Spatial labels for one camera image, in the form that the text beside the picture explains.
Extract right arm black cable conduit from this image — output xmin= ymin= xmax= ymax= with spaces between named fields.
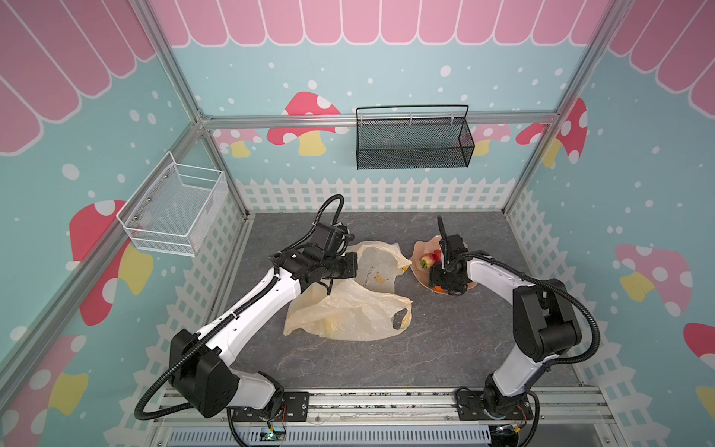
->
xmin=436 ymin=214 xmax=601 ymax=367

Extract aluminium mounting rail frame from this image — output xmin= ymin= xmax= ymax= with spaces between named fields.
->
xmin=146 ymin=387 xmax=627 ymax=446

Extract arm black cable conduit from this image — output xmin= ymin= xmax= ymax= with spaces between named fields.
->
xmin=133 ymin=194 xmax=346 ymax=421
xmin=436 ymin=214 xmax=601 ymax=367

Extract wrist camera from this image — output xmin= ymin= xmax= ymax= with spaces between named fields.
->
xmin=309 ymin=223 xmax=354 ymax=257
xmin=439 ymin=235 xmax=468 ymax=272

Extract pink flower-shaped fruit plate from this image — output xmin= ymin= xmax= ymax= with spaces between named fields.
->
xmin=411 ymin=236 xmax=476 ymax=292

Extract yellow-green banana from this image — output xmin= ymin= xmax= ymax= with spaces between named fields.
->
xmin=322 ymin=314 xmax=351 ymax=341

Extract translucent cream plastic bag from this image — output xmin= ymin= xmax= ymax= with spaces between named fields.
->
xmin=283 ymin=241 xmax=413 ymax=342

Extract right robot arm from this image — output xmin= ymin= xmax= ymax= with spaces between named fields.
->
xmin=420 ymin=249 xmax=582 ymax=419

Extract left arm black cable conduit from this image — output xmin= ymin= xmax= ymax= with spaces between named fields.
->
xmin=133 ymin=194 xmax=346 ymax=421

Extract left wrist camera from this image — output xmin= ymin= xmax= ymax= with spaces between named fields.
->
xmin=309 ymin=223 xmax=354 ymax=257

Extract black mesh wall basket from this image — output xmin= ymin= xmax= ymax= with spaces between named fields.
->
xmin=355 ymin=104 xmax=476 ymax=171

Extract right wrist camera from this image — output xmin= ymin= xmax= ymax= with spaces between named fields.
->
xmin=439 ymin=235 xmax=468 ymax=272

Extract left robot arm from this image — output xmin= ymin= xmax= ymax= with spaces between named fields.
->
xmin=169 ymin=223 xmax=358 ymax=418

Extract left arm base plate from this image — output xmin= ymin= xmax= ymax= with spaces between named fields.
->
xmin=231 ymin=391 xmax=310 ymax=424

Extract white wire wall basket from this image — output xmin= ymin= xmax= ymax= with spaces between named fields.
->
xmin=117 ymin=153 xmax=228 ymax=257

